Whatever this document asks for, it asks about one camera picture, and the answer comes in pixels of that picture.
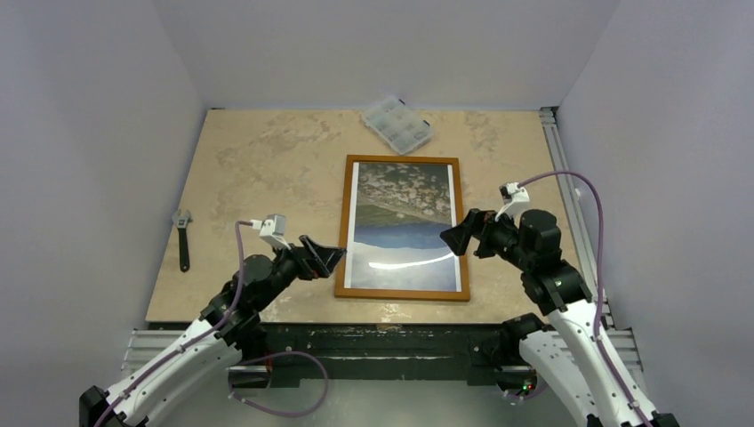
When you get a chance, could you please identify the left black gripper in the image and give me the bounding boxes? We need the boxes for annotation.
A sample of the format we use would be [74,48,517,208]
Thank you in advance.
[255,235,345,310]

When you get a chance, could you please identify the landscape photo print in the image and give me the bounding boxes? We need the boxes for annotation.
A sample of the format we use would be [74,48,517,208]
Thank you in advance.
[343,162,461,293]

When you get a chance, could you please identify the clear plastic organizer box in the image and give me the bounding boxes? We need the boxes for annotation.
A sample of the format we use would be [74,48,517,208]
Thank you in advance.
[361,96,434,156]

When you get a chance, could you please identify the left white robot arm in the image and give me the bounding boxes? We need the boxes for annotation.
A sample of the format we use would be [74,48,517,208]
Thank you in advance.
[78,235,347,426]

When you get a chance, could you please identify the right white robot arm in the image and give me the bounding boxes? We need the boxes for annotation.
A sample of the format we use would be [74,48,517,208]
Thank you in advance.
[440,209,678,426]

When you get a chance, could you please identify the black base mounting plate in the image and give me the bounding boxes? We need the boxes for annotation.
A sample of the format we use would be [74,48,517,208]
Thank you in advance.
[228,318,547,395]

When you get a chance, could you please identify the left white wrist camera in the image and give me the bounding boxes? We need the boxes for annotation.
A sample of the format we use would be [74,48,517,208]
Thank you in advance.
[250,213,291,250]

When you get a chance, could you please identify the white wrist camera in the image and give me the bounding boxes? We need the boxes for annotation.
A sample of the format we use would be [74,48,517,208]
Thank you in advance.
[494,182,531,222]
[250,213,291,250]

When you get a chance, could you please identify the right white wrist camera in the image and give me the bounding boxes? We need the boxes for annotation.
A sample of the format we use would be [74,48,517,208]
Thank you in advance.
[494,182,531,222]

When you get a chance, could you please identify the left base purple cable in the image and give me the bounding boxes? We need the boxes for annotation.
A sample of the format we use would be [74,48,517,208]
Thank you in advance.
[227,350,329,418]

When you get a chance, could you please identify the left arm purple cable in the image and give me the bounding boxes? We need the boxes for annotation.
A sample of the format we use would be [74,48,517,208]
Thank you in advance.
[91,219,261,427]

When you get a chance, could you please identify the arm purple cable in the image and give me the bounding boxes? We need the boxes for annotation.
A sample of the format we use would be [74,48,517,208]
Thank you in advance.
[517,171,658,427]
[91,219,261,427]

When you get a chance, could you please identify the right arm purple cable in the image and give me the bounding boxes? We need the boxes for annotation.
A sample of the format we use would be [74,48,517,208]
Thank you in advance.
[517,171,658,427]

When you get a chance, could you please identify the aluminium rail frame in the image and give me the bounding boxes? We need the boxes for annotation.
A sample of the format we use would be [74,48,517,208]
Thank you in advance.
[117,106,658,427]

